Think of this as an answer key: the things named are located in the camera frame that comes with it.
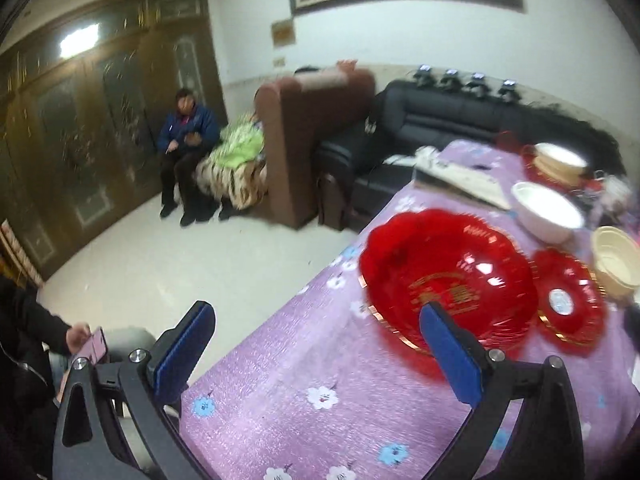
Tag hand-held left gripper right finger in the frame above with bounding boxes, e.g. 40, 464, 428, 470
419, 304, 587, 480

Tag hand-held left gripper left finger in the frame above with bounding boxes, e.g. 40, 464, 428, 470
52, 300, 221, 480

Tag large red plastic plate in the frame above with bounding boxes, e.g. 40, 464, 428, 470
359, 209, 538, 363

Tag white bowl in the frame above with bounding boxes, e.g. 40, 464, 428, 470
510, 181, 586, 246

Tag cream bowl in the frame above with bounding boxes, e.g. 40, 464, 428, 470
591, 226, 640, 302
532, 142, 590, 183

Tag pink smartphone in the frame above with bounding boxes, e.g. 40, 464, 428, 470
55, 326, 109, 402

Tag purple floral tablecloth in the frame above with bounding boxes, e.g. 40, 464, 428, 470
179, 139, 640, 480

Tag small red plastic plate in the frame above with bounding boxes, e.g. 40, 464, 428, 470
530, 247, 609, 352

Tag white papers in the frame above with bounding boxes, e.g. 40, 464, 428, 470
412, 146, 512, 211

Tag green striped blanket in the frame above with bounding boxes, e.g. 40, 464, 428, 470
194, 112, 271, 211

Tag brown armchair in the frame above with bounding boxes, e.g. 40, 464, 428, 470
255, 67, 377, 231

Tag black leather sofa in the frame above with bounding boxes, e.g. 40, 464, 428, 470
316, 79, 626, 231

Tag dark wooden door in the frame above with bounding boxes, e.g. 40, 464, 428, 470
0, 0, 228, 282

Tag small wall picture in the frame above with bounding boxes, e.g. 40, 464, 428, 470
271, 19, 296, 47

